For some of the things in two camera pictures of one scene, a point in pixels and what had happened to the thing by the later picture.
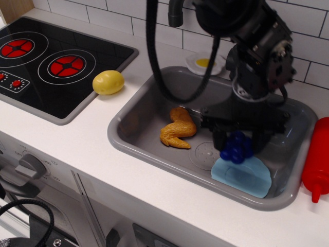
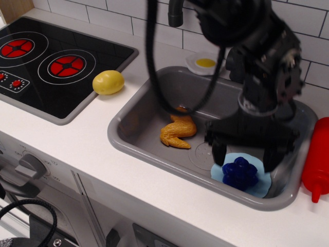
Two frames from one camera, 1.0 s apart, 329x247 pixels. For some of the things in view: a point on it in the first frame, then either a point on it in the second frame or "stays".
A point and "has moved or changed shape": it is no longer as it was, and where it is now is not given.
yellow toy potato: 108,82 stays
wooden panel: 12,10 stays
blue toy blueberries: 238,146 has moved or changed shape
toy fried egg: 197,63 stays
